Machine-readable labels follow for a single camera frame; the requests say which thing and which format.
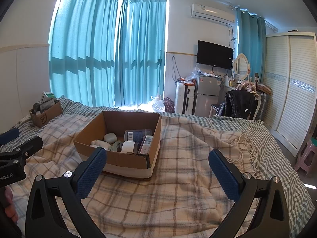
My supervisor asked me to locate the clear water jug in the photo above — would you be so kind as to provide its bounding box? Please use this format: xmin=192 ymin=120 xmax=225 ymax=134
xmin=150 ymin=95 xmax=165 ymax=113

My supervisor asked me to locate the white cloth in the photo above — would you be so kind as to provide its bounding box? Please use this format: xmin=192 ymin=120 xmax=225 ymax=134
xmin=90 ymin=140 xmax=110 ymax=151

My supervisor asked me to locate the white chair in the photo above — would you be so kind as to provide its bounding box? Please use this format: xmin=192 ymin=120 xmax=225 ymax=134
xmin=210 ymin=92 xmax=262 ymax=121

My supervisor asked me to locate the floral cloth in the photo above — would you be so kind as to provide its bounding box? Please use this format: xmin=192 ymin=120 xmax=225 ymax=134
xmin=235 ymin=81 xmax=258 ymax=94

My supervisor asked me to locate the narrow turquoise curtain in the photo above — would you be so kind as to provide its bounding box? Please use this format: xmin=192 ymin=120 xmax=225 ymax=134
xmin=236 ymin=8 xmax=267 ymax=78

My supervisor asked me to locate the white earbud case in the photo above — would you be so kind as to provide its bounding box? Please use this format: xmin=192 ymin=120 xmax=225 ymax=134
xmin=103 ymin=133 xmax=117 ymax=144

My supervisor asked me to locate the black wall television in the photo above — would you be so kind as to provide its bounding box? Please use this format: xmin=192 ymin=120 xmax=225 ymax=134
xmin=196 ymin=40 xmax=234 ymax=70

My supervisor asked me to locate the silver fridge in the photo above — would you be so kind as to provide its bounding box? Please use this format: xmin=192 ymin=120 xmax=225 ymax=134
xmin=193 ymin=74 xmax=221 ymax=116

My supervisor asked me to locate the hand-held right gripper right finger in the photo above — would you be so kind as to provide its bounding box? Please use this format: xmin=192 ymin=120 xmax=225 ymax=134
xmin=208 ymin=149 xmax=290 ymax=238

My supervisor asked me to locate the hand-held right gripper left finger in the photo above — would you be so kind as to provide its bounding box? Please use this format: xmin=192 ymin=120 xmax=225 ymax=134
xmin=25 ymin=147 xmax=107 ymax=238

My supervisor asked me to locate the dark patterned bag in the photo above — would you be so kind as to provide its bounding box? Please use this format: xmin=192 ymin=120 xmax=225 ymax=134
xmin=162 ymin=97 xmax=175 ymax=113

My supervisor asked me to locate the clear plastic bag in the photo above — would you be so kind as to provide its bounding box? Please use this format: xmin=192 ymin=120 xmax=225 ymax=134
xmin=184 ymin=66 xmax=199 ymax=83

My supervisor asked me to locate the dark blue barcode box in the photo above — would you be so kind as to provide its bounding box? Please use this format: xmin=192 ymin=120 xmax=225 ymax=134
xmin=124 ymin=129 xmax=152 ymax=145

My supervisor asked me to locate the pink plastic stool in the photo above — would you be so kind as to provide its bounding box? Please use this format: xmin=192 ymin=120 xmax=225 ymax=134
xmin=295 ymin=139 xmax=317 ymax=178

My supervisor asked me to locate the oval white mirror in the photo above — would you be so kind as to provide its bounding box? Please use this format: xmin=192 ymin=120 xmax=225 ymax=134
xmin=233 ymin=53 xmax=250 ymax=80

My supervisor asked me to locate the black jacket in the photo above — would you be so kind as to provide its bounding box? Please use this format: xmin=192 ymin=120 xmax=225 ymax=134
xmin=215 ymin=90 xmax=259 ymax=119

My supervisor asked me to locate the white suitcase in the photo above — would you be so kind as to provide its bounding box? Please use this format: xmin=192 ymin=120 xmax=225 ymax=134
xmin=175 ymin=83 xmax=195 ymax=114

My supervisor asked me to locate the green gingham bed sheet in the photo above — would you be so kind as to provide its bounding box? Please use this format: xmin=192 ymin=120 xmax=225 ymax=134
xmin=0 ymin=95 xmax=315 ymax=238

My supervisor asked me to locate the green white carton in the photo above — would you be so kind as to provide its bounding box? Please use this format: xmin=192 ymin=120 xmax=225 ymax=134
xmin=42 ymin=92 xmax=56 ymax=103

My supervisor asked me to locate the hanging blue cable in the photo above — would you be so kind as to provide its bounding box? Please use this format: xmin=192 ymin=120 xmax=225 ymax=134
xmin=172 ymin=56 xmax=183 ymax=81

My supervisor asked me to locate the small cardboard box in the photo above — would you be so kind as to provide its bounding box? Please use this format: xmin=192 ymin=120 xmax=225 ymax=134
xmin=29 ymin=100 xmax=63 ymax=128

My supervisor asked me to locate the large cardboard box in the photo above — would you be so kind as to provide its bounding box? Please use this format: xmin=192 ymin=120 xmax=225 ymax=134
xmin=73 ymin=111 xmax=162 ymax=179

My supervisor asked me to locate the white tape roll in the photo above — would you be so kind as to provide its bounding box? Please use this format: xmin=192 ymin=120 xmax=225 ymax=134
xmin=121 ymin=141 xmax=136 ymax=153

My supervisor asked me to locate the person's left hand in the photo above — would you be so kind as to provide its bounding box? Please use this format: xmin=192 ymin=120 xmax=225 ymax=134
xmin=3 ymin=186 xmax=19 ymax=226

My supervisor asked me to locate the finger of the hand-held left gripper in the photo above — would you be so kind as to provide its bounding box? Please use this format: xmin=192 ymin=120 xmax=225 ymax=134
xmin=0 ymin=128 xmax=20 ymax=146
xmin=0 ymin=136 xmax=44 ymax=165

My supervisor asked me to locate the white slatted wardrobe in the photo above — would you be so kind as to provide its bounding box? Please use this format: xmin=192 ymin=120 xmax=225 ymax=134
xmin=263 ymin=32 xmax=317 ymax=157

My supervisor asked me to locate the silver suitcase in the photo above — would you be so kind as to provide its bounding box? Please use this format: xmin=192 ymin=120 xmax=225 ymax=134
xmin=255 ymin=90 xmax=269 ymax=121

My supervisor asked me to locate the wide turquoise curtain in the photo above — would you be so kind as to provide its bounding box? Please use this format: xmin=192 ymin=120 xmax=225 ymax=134
xmin=50 ymin=0 xmax=120 ymax=107

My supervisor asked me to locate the beige plaid blanket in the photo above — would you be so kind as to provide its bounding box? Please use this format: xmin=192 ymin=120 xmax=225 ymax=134
xmin=10 ymin=114 xmax=263 ymax=238

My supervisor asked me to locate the white air conditioner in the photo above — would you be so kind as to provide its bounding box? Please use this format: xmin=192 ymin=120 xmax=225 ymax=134
xmin=191 ymin=3 xmax=236 ymax=25

